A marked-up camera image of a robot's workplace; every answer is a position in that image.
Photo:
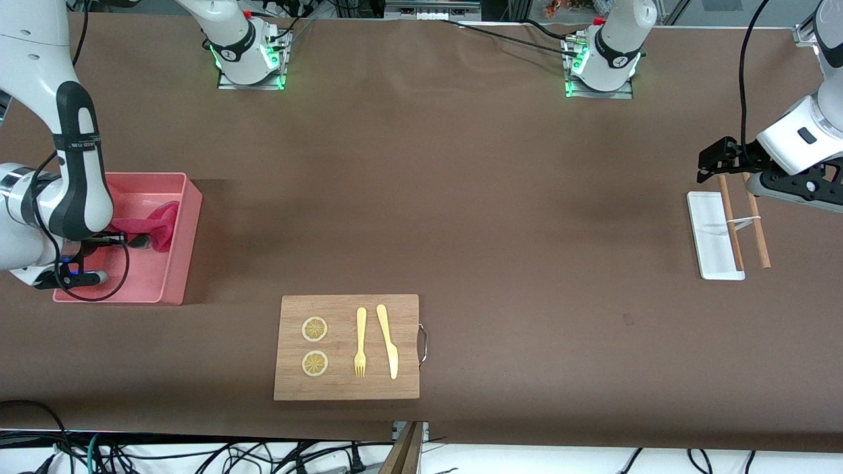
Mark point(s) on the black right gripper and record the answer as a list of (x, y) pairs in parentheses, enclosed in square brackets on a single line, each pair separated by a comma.
[(113, 237)]

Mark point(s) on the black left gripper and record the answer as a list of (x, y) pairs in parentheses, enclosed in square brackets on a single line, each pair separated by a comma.
[(742, 157)]

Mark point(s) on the red cloth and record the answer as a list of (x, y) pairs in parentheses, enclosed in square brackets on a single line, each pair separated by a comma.
[(155, 220)]

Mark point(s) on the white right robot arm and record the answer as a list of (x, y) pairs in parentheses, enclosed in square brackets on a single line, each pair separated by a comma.
[(33, 131)]

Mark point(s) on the pink plastic bin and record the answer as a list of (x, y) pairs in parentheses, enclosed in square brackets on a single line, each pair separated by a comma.
[(145, 276)]

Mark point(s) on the white rubber band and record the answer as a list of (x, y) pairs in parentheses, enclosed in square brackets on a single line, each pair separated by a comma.
[(744, 222)]

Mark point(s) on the white rectangular tray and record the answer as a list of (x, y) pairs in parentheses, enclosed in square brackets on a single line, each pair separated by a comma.
[(711, 237)]

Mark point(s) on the lemon slice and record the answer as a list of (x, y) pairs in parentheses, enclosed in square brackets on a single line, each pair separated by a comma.
[(315, 329), (315, 363)]

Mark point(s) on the yellow plastic fork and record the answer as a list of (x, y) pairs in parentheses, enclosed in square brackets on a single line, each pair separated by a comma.
[(361, 329)]

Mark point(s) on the wooden cutting board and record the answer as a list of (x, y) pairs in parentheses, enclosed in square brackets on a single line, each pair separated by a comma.
[(346, 388)]

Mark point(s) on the yellow plastic knife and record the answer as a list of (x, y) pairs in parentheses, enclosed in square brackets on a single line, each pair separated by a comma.
[(388, 342)]

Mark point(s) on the grey power strip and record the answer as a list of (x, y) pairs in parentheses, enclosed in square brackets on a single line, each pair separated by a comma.
[(431, 10)]

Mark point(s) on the brown wooden plank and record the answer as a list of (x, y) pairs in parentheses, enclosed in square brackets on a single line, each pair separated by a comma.
[(405, 454)]

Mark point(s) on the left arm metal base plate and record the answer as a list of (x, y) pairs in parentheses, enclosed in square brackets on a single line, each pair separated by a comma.
[(622, 93)]

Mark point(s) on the aluminium frame corner bracket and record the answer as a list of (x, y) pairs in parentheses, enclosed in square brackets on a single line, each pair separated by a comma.
[(803, 34)]

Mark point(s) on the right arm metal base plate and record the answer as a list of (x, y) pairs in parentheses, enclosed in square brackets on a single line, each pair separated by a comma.
[(227, 84)]

